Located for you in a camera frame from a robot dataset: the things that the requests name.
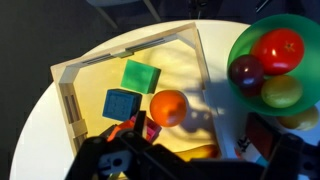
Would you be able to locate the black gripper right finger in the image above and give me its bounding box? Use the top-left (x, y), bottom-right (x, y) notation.
top-left (244, 112), bottom-right (320, 180)

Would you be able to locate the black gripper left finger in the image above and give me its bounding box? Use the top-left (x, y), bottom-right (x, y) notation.
top-left (64, 109), bottom-right (214, 180)

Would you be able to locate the red block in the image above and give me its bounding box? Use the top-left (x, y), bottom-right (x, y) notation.
top-left (106, 114), bottom-right (163, 144)

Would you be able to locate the dark blue block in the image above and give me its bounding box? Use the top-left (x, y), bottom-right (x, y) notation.
top-left (101, 88), bottom-right (143, 123)

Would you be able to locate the green block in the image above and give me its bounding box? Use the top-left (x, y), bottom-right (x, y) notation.
top-left (119, 59), bottom-right (162, 95)

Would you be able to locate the wooden tray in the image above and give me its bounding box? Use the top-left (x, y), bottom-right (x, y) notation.
top-left (49, 21), bottom-right (231, 162)

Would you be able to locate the yellow toy lemon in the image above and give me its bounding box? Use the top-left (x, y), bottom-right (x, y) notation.
top-left (276, 105), bottom-right (320, 132)
top-left (260, 74), bottom-right (304, 109)

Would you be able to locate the orange toy fruit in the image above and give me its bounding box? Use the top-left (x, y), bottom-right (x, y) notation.
top-left (149, 89), bottom-right (188, 128)

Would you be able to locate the dark purple toy plum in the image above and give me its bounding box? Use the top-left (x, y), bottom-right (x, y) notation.
top-left (228, 54), bottom-right (265, 88)

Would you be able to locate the red toy tomato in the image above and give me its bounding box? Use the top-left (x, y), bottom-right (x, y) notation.
top-left (250, 28), bottom-right (306, 76)

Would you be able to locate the green plastic bowl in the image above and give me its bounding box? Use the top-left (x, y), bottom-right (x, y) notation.
top-left (226, 13), bottom-right (320, 117)

